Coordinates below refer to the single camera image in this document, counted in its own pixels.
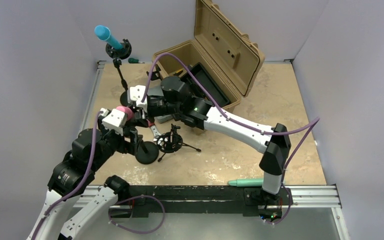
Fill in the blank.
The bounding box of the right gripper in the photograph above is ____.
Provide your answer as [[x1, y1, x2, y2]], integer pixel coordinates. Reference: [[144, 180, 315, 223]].
[[124, 97, 182, 126]]

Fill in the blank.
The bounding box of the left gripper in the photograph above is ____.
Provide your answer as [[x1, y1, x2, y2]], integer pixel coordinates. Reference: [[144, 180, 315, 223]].
[[89, 115, 142, 171]]

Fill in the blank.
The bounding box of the pink microphone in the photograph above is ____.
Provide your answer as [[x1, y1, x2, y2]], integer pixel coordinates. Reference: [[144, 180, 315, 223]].
[[115, 106, 135, 121]]

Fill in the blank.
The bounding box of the black round base mic stand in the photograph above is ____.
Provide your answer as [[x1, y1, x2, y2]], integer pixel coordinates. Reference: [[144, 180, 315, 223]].
[[134, 136, 159, 165]]

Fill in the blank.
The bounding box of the black tripod shock mount stand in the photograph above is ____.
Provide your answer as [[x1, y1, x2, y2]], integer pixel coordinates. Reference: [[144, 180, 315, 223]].
[[155, 124, 202, 162]]

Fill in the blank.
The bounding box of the tall black mic stand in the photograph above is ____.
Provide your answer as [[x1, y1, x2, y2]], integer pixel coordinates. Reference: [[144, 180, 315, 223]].
[[105, 39, 132, 107]]

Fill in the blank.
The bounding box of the blue microphone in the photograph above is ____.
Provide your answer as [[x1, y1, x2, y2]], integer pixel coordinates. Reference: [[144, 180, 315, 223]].
[[94, 25, 124, 50]]

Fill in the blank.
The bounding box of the mint green microphone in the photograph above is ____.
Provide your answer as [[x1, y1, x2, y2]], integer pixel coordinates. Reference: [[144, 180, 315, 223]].
[[227, 178, 264, 188]]

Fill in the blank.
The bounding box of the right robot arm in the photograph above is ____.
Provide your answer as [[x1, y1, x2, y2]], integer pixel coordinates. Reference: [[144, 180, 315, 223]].
[[127, 76, 291, 204]]

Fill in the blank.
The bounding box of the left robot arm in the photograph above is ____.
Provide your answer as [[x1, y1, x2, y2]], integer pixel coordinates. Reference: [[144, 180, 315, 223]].
[[28, 114, 149, 240]]

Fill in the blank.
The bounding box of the red adjustable wrench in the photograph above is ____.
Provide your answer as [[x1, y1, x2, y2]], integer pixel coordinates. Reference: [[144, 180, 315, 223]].
[[147, 120, 162, 142]]

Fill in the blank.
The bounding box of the grey flat case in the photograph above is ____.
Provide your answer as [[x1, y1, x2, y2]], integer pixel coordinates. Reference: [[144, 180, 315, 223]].
[[148, 86, 173, 124]]

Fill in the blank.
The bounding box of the black toolbox tray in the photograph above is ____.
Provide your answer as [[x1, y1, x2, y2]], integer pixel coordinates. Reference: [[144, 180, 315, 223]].
[[180, 62, 231, 107]]

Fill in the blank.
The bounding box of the tan plastic toolbox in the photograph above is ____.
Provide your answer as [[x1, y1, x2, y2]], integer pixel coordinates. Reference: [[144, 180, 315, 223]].
[[153, 0, 265, 113]]

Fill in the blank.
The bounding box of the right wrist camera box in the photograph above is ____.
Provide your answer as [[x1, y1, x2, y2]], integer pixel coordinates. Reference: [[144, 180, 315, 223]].
[[127, 85, 148, 113]]

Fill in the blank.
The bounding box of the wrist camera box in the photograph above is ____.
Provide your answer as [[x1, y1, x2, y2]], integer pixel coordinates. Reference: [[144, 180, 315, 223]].
[[127, 85, 148, 113], [100, 108, 128, 136]]

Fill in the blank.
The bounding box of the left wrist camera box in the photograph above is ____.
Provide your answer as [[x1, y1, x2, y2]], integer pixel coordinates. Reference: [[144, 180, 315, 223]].
[[100, 108, 128, 136]]

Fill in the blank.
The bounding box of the green handled screwdriver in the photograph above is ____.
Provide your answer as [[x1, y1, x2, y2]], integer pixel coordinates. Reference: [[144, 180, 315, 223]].
[[128, 57, 144, 64]]

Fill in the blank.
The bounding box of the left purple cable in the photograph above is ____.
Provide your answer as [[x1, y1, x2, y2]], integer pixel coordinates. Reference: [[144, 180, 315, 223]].
[[29, 110, 105, 240]]

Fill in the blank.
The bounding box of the purple cable loop front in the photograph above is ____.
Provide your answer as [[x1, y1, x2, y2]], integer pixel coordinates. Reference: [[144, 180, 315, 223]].
[[108, 195, 166, 235]]

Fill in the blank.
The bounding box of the black front mounting rail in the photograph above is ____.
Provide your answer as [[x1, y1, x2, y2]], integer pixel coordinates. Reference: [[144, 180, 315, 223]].
[[111, 185, 294, 220]]

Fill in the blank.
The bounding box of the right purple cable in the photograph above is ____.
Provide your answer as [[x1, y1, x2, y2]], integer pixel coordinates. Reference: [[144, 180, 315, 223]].
[[141, 52, 321, 186]]

